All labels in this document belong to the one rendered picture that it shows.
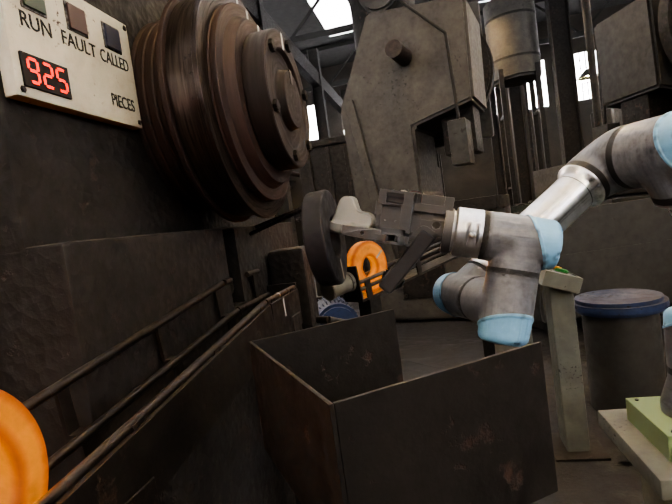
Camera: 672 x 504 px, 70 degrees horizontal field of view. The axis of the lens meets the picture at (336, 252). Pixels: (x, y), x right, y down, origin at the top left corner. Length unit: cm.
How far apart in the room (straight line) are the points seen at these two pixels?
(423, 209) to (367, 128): 309
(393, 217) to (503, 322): 22
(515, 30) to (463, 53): 627
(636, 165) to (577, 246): 216
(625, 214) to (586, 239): 27
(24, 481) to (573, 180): 89
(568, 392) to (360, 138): 259
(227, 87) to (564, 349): 130
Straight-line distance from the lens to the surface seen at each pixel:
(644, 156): 93
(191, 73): 89
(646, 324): 202
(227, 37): 97
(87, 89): 85
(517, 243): 73
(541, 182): 549
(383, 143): 376
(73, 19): 87
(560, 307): 169
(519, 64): 978
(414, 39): 382
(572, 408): 179
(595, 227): 314
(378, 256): 147
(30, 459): 53
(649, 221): 331
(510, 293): 73
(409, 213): 72
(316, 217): 71
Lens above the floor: 85
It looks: 3 degrees down
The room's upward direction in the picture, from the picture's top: 8 degrees counter-clockwise
